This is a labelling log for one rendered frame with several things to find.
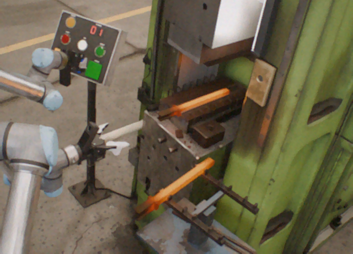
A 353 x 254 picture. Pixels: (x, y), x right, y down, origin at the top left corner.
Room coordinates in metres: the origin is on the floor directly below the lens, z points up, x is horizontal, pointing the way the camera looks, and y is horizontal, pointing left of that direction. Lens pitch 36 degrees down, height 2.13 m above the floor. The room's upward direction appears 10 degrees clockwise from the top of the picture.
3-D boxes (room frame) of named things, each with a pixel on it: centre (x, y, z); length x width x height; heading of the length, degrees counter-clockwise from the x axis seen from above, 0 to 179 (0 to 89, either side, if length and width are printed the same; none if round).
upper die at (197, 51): (1.76, -0.11, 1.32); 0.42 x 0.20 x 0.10; 136
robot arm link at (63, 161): (1.15, 0.44, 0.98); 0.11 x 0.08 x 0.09; 136
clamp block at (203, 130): (1.53, -0.13, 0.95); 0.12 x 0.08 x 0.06; 136
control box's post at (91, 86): (1.93, 0.49, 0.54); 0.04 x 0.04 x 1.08; 46
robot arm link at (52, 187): (1.15, 0.46, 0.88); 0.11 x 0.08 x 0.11; 94
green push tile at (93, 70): (1.78, 0.45, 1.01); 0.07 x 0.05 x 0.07; 71
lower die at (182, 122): (1.76, -0.11, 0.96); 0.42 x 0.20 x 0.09; 136
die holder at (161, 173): (1.73, -0.15, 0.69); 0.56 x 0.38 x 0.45; 136
